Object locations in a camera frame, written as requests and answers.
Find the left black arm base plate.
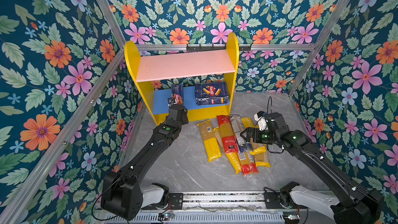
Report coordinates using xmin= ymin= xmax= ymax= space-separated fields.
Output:
xmin=142 ymin=192 xmax=184 ymax=211

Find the white vented cable duct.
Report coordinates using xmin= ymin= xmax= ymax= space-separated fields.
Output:
xmin=102 ymin=213 xmax=285 ymax=224

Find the yellow Pastatime bag right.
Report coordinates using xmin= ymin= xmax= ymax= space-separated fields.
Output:
xmin=252 ymin=139 xmax=271 ymax=168

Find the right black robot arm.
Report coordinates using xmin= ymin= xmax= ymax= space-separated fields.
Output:
xmin=240 ymin=111 xmax=383 ymax=224

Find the yellow Pastatime bag lower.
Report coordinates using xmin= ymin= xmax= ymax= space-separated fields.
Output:
xmin=214 ymin=127 xmax=242 ymax=174

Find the clear blue white spaghetti bag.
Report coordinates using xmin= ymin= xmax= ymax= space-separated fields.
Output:
xmin=229 ymin=114 xmax=253 ymax=153

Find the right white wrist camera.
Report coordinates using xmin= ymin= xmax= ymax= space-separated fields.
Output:
xmin=254 ymin=111 xmax=267 ymax=131

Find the yellow pastatime bag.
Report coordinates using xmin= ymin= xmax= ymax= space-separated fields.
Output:
xmin=214 ymin=127 xmax=242 ymax=174
xmin=252 ymin=139 xmax=271 ymax=168
xmin=241 ymin=117 xmax=267 ymax=156

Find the blue Barilla spaghetti box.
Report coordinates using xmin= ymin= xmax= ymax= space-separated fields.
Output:
xmin=171 ymin=84 xmax=184 ymax=97

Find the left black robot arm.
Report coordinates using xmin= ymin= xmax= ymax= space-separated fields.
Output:
xmin=99 ymin=100 xmax=189 ymax=221

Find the red ended spaghetti bag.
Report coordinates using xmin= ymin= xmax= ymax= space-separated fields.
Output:
xmin=238 ymin=151 xmax=258 ymax=176

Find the blue Barilla rigatoni bag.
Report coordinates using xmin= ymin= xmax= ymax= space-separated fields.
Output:
xmin=195 ymin=82 xmax=229 ymax=106

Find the yellow Pastatime bag upper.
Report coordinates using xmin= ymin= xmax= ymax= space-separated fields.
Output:
xmin=241 ymin=117 xmax=267 ymax=156

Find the yellow shelf unit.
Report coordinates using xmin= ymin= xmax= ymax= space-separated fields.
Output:
xmin=124 ymin=33 xmax=239 ymax=124

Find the yellow spaghetti bag with barcode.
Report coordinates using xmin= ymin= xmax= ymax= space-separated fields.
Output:
xmin=197 ymin=120 xmax=222 ymax=162

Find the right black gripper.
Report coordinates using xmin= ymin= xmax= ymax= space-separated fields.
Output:
xmin=239 ymin=127 xmax=279 ymax=146

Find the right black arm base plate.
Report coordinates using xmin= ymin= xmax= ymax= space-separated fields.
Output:
xmin=263 ymin=188 xmax=293 ymax=209

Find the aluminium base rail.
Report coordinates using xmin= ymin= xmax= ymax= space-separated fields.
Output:
xmin=139 ymin=186 xmax=339 ymax=217

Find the black bracket on back rail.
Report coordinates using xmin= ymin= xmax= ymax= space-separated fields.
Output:
xmin=186 ymin=44 xmax=252 ymax=52

